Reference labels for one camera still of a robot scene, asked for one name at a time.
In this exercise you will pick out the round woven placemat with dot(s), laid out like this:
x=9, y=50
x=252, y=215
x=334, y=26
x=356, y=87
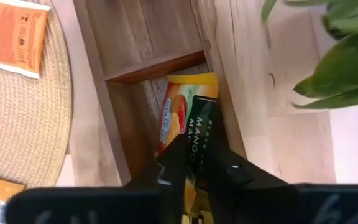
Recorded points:
x=20, y=124

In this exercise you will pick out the orange tea bag packet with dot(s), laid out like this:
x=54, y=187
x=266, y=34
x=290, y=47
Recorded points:
x=11, y=37

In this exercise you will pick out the brown wooden compartment box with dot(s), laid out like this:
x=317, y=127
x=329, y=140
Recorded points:
x=98, y=77

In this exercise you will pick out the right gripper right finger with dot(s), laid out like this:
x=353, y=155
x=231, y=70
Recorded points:
x=275, y=205

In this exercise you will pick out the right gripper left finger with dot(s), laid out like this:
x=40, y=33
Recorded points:
x=104, y=205

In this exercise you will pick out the green plant in white pot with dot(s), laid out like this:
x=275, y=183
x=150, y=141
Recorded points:
x=346, y=68

